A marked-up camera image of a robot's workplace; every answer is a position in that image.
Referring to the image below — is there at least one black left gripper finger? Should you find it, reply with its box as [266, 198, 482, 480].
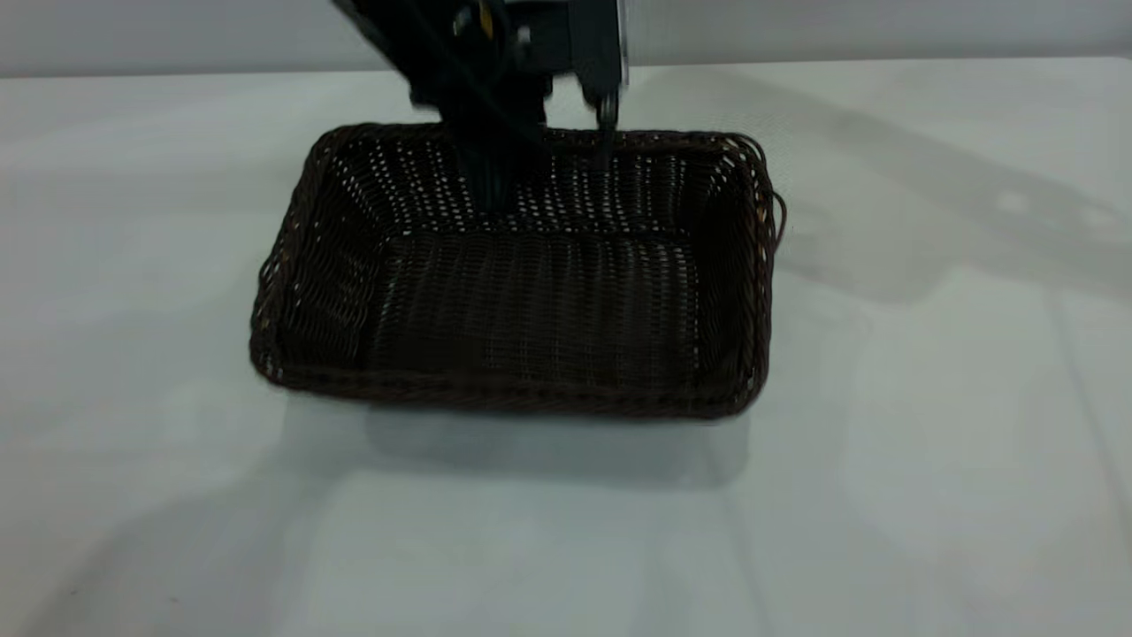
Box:
[455, 93, 547, 218]
[579, 78, 622, 171]

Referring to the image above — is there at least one black wicker basket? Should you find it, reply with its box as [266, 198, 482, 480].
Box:
[249, 122, 788, 419]

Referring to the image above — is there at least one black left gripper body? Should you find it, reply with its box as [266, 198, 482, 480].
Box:
[409, 0, 631, 114]

